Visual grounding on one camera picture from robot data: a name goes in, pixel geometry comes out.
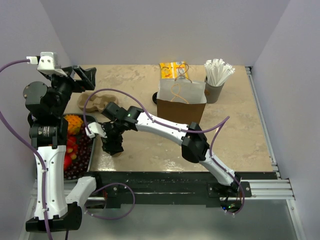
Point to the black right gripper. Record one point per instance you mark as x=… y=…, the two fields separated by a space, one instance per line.
x=108 y=144

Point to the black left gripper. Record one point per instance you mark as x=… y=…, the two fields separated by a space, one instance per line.
x=87 y=81

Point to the brown paper cup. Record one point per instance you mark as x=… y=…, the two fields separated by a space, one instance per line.
x=116 y=155

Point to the brown paper bag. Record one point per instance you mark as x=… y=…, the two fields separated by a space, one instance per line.
x=181 y=100

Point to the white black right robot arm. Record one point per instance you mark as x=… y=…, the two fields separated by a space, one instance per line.
x=190 y=137

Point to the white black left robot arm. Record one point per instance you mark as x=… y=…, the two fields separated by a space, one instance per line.
x=48 y=133

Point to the cardboard cup carrier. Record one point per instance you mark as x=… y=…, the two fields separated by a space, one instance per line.
x=97 y=103

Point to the green fruit tray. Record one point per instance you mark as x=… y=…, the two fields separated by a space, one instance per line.
x=79 y=148

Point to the purple grapes bunch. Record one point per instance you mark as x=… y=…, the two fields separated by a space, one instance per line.
x=81 y=164

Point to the red strawberries cluster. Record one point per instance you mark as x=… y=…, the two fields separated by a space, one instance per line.
x=71 y=148

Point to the orange horned melon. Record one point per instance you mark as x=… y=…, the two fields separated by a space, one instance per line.
x=74 y=124

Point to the yellow snack bag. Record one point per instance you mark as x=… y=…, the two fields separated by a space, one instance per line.
x=174 y=70

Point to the grey straw holder cup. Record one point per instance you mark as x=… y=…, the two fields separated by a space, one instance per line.
x=212 y=93

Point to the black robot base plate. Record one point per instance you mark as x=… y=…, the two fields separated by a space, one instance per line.
x=117 y=188

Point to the aluminium frame rail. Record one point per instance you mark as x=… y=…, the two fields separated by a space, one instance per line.
x=270 y=213

